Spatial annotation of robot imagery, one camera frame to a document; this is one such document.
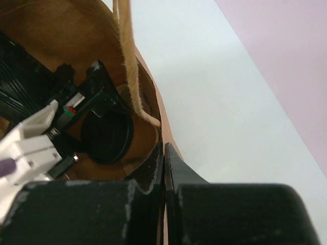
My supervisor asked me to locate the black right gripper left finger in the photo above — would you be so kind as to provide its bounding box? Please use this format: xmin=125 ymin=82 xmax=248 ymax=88
xmin=1 ymin=143 xmax=164 ymax=244

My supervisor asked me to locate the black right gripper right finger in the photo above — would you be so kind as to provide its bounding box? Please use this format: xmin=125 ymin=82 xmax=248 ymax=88
xmin=165 ymin=143 xmax=319 ymax=244

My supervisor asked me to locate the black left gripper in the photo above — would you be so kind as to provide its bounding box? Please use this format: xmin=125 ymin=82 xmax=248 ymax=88
xmin=46 ymin=60 xmax=129 ymax=178

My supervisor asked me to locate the black coffee cup lid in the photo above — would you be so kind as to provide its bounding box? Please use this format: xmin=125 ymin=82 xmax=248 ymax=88
xmin=81 ymin=112 xmax=134 ymax=165

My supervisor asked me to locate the brown paper bag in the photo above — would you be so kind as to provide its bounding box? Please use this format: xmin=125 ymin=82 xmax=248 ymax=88
xmin=0 ymin=0 xmax=184 ymax=245

